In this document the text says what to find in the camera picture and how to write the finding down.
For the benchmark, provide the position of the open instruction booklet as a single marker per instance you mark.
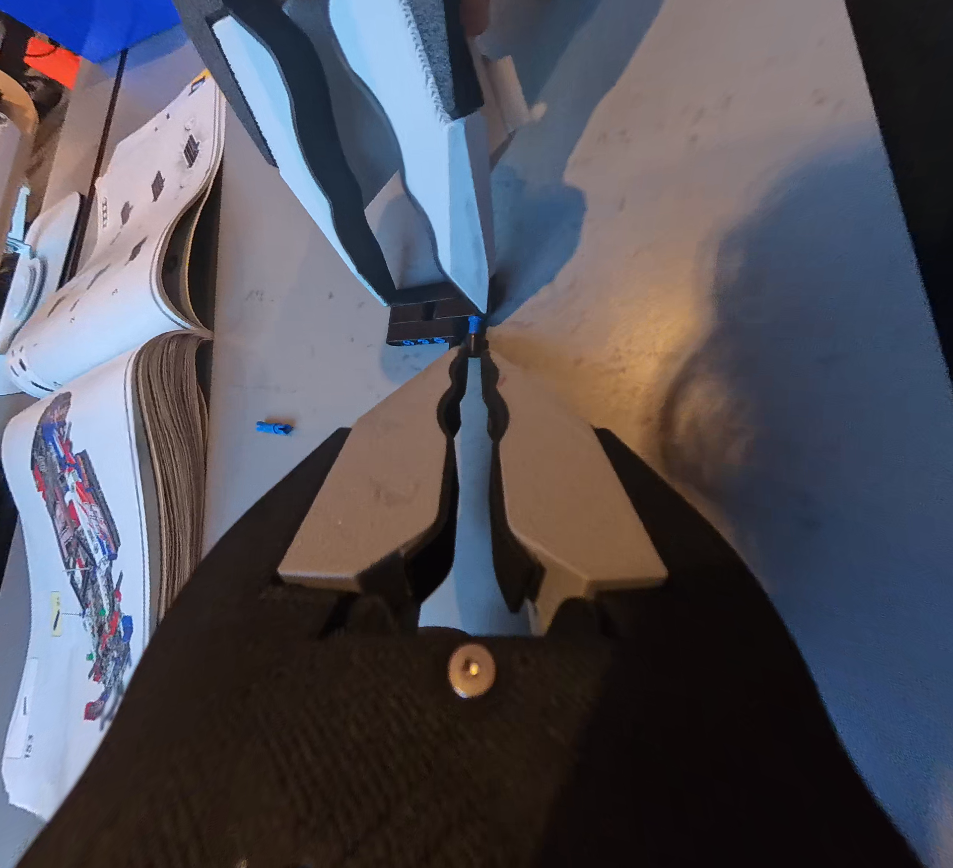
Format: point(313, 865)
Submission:
point(126, 235)

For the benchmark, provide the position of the white rounded object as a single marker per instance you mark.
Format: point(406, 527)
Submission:
point(22, 287)

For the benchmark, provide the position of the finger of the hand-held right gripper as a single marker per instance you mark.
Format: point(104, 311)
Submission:
point(394, 86)
point(260, 108)

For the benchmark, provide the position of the black brick assembly with blue pins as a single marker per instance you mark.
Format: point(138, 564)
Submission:
point(417, 313)

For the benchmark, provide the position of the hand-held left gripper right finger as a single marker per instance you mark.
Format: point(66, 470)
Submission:
point(581, 503)

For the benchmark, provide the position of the orange object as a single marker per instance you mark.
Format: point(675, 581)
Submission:
point(52, 63)

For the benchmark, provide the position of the loose blue connector pin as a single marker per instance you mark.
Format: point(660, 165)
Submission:
point(274, 427)

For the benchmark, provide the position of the small black bush piece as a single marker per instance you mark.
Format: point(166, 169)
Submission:
point(474, 346)

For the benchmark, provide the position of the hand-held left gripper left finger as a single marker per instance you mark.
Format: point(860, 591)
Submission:
point(372, 495)

